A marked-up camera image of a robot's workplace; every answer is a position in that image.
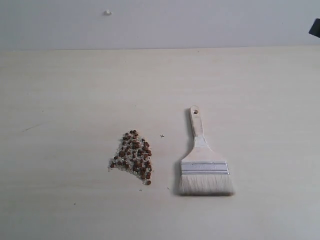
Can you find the wooden paint brush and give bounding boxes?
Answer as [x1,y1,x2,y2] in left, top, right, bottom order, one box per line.
[178,105,235,196]

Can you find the brown beans and white crumbs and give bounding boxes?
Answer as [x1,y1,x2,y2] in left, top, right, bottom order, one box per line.
[108,129,154,186]

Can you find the small white wall plug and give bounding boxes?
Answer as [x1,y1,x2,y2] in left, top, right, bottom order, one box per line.
[103,9,113,16]

